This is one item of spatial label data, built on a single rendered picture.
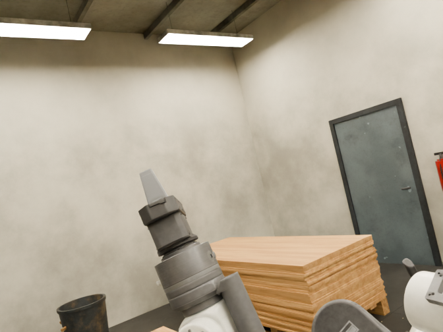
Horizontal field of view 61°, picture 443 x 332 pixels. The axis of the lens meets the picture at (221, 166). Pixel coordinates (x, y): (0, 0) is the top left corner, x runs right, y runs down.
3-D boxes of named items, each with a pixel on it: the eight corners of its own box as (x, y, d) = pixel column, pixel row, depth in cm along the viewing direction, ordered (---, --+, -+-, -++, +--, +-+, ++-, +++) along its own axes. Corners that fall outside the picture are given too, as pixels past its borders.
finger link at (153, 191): (155, 167, 60) (171, 202, 59) (136, 176, 60) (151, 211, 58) (153, 165, 58) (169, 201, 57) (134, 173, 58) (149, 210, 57)
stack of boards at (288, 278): (391, 311, 373) (372, 234, 376) (324, 359, 312) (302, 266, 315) (240, 287, 572) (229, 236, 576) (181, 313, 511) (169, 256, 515)
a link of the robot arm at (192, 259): (192, 199, 65) (221, 264, 62) (140, 223, 64) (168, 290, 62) (182, 187, 53) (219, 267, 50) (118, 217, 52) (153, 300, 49)
